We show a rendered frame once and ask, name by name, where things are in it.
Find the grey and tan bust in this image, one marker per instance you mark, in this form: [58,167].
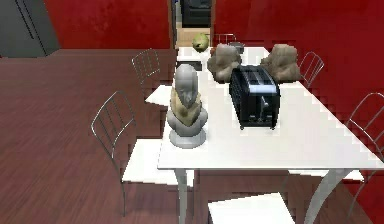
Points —
[186,113]

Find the black toaster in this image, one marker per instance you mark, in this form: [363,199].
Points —
[255,100]

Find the green round fruit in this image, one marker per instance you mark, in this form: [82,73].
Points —
[200,42]

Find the grey metal pot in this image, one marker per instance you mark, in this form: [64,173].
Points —
[237,46]

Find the white dining table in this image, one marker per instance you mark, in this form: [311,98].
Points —
[283,140]

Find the black cabinet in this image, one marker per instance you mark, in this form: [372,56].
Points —
[196,13]

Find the grey fridge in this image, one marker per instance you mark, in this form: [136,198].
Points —
[23,26]

